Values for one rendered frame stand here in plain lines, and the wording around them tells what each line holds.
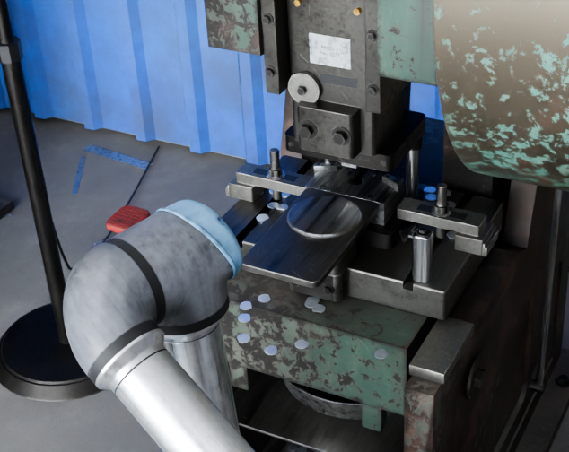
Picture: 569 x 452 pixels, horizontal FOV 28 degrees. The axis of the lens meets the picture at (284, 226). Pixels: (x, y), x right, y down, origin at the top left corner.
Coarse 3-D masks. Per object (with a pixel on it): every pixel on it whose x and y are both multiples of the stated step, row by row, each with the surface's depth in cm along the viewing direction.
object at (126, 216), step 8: (120, 208) 198; (128, 208) 198; (136, 208) 197; (112, 216) 196; (120, 216) 195; (128, 216) 195; (136, 216) 195; (144, 216) 195; (112, 224) 194; (120, 224) 193; (128, 224) 193
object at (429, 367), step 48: (528, 192) 208; (528, 240) 210; (480, 288) 196; (528, 288) 222; (432, 336) 182; (480, 336) 193; (528, 336) 236; (432, 384) 176; (480, 384) 193; (528, 384) 244; (432, 432) 178; (480, 432) 217; (528, 432) 249
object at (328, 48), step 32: (288, 0) 174; (320, 0) 172; (352, 0) 169; (320, 32) 175; (352, 32) 172; (320, 64) 178; (352, 64) 175; (320, 96) 181; (352, 96) 178; (320, 128) 181; (352, 128) 178; (384, 128) 183
